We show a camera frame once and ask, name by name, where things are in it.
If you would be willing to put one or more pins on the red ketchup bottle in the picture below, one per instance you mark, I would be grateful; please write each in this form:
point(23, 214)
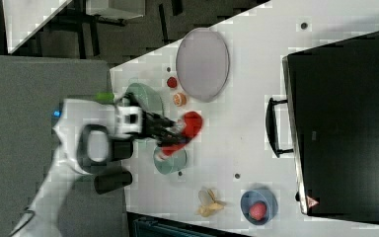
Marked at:
point(189, 126)

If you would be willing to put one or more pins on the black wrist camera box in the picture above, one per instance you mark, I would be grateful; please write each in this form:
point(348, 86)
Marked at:
point(121, 149)

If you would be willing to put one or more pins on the light purple round plate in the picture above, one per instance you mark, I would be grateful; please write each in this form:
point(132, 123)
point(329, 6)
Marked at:
point(202, 64)

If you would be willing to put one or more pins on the blue bowl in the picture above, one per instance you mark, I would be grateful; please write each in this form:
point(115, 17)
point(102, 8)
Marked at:
point(251, 197)

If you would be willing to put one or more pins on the peeled banana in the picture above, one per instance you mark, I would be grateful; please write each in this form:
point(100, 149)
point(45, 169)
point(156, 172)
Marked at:
point(209, 204)

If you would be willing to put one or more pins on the bright green small object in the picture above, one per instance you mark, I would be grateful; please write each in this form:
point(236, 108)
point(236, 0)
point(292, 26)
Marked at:
point(105, 97)

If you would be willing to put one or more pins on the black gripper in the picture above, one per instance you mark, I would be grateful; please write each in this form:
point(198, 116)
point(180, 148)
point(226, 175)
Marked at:
point(162, 129)

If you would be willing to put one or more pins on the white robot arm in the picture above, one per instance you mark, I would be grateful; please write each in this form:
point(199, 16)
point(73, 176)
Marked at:
point(86, 131)

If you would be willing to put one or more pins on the green perforated strainer basket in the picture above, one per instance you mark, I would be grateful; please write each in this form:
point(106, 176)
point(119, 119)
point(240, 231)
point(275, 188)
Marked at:
point(149, 99)

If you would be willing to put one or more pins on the red strawberry in bowl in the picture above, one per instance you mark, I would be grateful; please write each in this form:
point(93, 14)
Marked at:
point(257, 211)

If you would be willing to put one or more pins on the green cup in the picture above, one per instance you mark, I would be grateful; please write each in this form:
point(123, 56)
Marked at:
point(171, 164)

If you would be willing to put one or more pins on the orange slice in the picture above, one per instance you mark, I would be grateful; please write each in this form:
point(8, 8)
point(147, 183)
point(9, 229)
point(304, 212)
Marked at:
point(179, 99)

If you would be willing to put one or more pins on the small red strawberry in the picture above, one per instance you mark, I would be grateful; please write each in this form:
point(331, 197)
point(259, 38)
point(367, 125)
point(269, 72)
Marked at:
point(172, 82)

